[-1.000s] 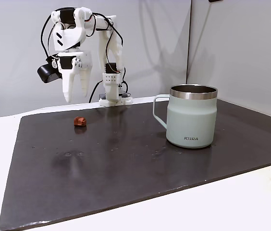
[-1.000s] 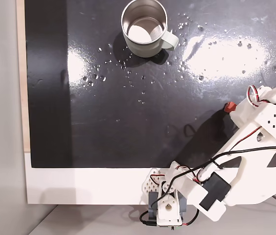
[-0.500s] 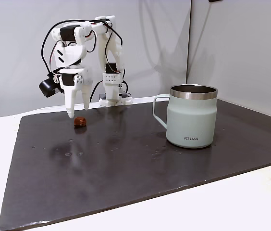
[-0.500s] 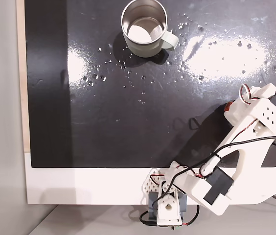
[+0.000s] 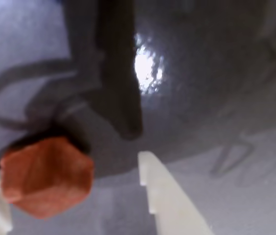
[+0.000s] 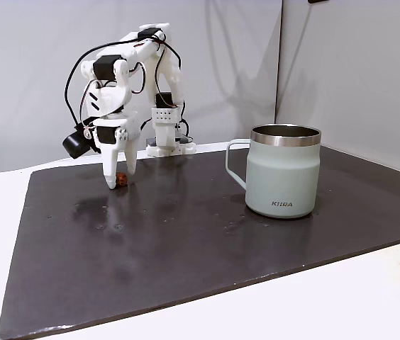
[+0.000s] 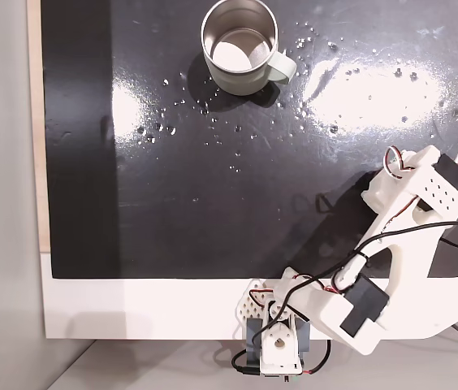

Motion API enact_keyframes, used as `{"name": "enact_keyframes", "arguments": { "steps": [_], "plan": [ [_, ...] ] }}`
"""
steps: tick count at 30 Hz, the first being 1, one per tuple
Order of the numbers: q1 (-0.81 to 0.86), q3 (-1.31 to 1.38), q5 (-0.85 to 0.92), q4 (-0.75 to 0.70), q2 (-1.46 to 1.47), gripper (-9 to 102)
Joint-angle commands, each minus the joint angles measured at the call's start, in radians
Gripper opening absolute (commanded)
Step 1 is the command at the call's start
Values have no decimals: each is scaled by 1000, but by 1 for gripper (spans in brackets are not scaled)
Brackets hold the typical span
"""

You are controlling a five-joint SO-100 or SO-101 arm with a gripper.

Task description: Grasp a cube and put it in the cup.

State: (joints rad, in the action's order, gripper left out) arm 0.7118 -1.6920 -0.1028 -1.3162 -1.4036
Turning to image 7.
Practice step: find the grey table clamp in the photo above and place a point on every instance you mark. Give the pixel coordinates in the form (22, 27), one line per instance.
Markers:
(253, 335)

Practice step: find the pale green steel mug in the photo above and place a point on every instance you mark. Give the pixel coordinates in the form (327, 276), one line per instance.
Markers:
(237, 44)

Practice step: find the dark glossy mat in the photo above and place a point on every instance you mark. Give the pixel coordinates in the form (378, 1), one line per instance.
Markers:
(131, 203)

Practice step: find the beige wooden board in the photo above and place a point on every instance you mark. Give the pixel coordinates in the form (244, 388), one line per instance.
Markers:
(34, 122)

